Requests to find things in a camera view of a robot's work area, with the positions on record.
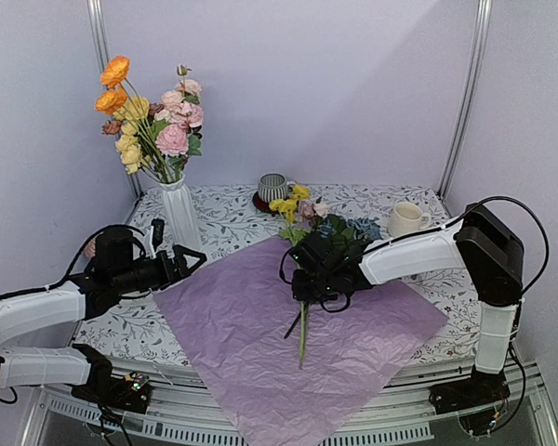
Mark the white ribbed vase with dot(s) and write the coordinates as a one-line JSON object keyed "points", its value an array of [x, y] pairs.
{"points": [[181, 216]]}

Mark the purple wrapping paper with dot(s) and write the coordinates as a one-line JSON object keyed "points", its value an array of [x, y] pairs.
{"points": [[232, 320]]}

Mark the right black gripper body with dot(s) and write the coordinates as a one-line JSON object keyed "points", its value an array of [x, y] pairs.
{"points": [[316, 290]]}

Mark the right aluminium frame post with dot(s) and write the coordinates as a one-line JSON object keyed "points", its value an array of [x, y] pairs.
{"points": [[477, 55]]}

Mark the blue fabric flower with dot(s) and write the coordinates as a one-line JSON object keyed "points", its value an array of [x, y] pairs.
{"points": [[362, 227]]}

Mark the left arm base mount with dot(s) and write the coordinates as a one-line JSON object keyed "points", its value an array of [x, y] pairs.
{"points": [[131, 393]]}

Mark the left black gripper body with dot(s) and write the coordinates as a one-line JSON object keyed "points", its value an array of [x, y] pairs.
{"points": [[166, 276]]}

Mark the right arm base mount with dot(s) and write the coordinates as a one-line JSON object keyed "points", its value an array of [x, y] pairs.
{"points": [[476, 390]]}

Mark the aluminium front rail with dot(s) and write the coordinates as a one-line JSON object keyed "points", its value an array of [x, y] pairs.
{"points": [[183, 412]]}

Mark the left aluminium frame post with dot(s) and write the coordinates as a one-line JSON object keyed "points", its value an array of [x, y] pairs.
{"points": [[98, 32]]}

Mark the bright yellow flower stem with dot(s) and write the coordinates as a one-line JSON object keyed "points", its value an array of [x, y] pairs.
{"points": [[288, 210]]}

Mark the dusty red white flower stem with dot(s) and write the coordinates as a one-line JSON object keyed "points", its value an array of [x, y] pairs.
{"points": [[113, 127]]}

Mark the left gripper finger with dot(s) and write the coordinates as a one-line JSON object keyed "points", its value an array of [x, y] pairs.
{"points": [[186, 270], [180, 250]]}

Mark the mauve pink flower stem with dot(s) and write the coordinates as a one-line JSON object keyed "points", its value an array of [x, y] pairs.
{"points": [[312, 212]]}

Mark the cream white mug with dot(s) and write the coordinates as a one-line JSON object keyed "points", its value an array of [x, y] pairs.
{"points": [[407, 218]]}

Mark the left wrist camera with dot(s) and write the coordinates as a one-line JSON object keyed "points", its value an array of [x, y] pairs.
{"points": [[154, 237]]}

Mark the peach pink rose stem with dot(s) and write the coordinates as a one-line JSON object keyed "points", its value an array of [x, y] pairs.
{"points": [[186, 90]]}

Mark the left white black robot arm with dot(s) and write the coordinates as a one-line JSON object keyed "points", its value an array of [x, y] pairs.
{"points": [[127, 264]]}

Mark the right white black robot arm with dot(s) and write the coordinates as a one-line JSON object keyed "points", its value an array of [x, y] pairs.
{"points": [[478, 242]]}

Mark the orange flower stem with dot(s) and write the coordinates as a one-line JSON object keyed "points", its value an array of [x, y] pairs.
{"points": [[117, 89]]}

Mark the aluminium frame post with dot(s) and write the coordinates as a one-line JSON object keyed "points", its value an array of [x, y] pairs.
{"points": [[98, 32], [477, 55]]}

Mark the dark red coaster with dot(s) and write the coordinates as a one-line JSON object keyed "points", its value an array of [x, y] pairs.
{"points": [[262, 206]]}

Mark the pink patterned ball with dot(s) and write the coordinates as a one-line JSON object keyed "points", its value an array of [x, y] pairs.
{"points": [[89, 250]]}

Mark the pale yellow rose stem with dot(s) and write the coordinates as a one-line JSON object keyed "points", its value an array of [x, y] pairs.
{"points": [[137, 142]]}

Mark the striped grey mug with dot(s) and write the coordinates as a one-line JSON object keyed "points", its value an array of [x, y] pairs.
{"points": [[274, 186]]}

